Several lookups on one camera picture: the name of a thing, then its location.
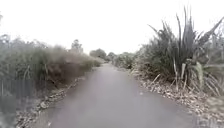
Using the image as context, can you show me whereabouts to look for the distant trees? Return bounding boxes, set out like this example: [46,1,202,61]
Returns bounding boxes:
[70,38,118,63]

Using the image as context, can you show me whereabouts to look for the grey asphalt path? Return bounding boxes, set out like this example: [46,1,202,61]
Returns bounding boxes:
[31,62,204,128]

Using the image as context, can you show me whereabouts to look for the mulch strip with dry leaves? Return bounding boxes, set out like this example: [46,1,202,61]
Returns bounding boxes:
[128,66,224,128]
[13,74,88,128]

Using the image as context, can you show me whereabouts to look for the row of grassy bushes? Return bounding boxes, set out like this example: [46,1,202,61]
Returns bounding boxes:
[0,33,105,128]

